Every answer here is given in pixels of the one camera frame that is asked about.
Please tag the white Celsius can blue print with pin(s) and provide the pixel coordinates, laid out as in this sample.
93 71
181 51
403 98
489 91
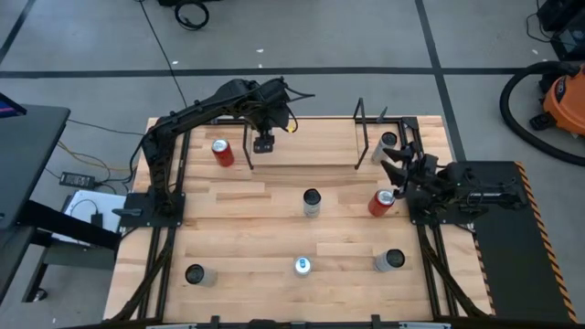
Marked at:
312 205
386 261

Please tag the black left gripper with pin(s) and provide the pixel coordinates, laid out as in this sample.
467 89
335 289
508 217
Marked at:
272 114

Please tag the black mat hazard stripes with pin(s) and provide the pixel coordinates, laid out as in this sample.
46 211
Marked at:
516 265

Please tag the white Celsius can yellow print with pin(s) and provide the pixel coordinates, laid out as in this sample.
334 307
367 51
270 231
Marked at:
203 275
381 151

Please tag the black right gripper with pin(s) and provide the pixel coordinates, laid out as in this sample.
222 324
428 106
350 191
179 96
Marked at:
425 176

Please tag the red Coca-Cola can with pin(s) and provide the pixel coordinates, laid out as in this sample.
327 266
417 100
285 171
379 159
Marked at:
380 204
223 155

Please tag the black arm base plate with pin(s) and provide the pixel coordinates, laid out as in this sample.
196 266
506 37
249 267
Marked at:
176 219
418 218

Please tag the blue silver Red Bull can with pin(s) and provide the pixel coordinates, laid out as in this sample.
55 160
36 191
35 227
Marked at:
303 266

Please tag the small black plug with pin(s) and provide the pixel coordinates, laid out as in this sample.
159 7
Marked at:
97 219

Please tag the black aluminium table frame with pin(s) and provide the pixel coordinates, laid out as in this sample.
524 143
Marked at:
410 122

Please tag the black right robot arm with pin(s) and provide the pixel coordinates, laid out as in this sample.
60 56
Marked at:
484 196

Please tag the black shelf end frame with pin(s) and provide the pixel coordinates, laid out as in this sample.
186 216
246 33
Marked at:
365 137
249 155

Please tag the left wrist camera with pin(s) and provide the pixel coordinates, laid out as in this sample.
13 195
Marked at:
264 145

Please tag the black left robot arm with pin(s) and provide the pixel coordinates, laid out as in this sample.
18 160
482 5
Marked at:
201 107

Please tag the black power adapter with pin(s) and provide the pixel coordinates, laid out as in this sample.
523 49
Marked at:
77 179

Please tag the laptop with lit screen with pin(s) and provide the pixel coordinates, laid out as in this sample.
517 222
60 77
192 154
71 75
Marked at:
7 109

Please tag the black equipment case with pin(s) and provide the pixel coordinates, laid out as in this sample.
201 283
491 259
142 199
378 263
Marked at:
569 41

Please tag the black desk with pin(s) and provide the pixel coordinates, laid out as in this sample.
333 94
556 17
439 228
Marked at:
32 151

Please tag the orange shop vacuum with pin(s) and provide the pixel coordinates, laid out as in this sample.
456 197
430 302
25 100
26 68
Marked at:
569 102
503 107

